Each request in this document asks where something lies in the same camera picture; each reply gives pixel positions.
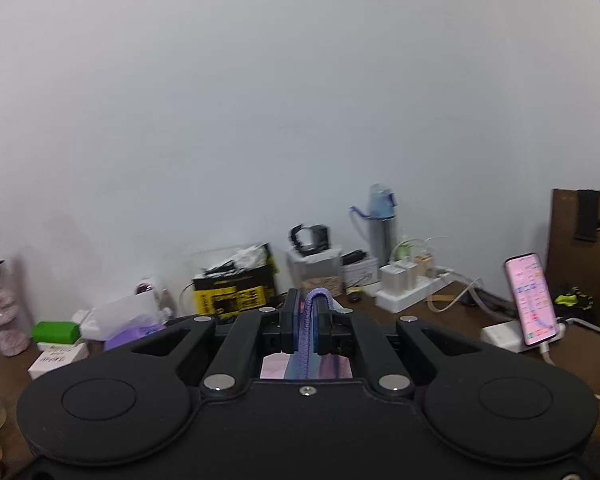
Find pink blue purple garment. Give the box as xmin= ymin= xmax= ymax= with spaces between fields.
xmin=260 ymin=287 xmax=352 ymax=380

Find black yellow cardboard box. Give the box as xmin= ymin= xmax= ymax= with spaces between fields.
xmin=192 ymin=243 xmax=279 ymax=320

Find white power strip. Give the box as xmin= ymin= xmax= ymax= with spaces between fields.
xmin=375 ymin=273 xmax=454 ymax=314

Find clear plastic food container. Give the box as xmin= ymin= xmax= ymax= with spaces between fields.
xmin=286 ymin=246 xmax=343 ymax=297

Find small white box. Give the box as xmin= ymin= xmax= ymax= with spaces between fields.
xmin=342 ymin=257 xmax=379 ymax=288

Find white charger plugs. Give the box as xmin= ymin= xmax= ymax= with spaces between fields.
xmin=380 ymin=254 xmax=434 ymax=296

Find black watch on stand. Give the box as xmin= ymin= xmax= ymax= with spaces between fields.
xmin=289 ymin=224 xmax=332 ymax=257

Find blue water bottle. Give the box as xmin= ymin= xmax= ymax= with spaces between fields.
xmin=349 ymin=183 xmax=396 ymax=266

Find purple tissue pack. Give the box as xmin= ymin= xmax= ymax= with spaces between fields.
xmin=104 ymin=324 xmax=164 ymax=351

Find white phone stand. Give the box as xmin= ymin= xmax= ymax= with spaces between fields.
xmin=480 ymin=321 xmax=566 ymax=353

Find smartphone with pink screen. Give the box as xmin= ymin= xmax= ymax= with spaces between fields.
xmin=504 ymin=254 xmax=559 ymax=347

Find white flat box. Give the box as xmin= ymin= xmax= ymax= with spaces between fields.
xmin=28 ymin=342 xmax=88 ymax=380

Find green box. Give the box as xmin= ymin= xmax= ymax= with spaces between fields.
xmin=31 ymin=321 xmax=81 ymax=344

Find pink ceramic vase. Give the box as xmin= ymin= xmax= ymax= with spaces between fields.
xmin=0 ymin=270 xmax=30 ymax=358

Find white security camera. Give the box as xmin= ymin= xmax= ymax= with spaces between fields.
xmin=134 ymin=275 xmax=174 ymax=318

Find white charging cable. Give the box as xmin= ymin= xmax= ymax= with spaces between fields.
xmin=540 ymin=341 xmax=600 ymax=402

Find brown board with strap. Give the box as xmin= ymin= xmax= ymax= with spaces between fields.
xmin=545 ymin=188 xmax=600 ymax=326

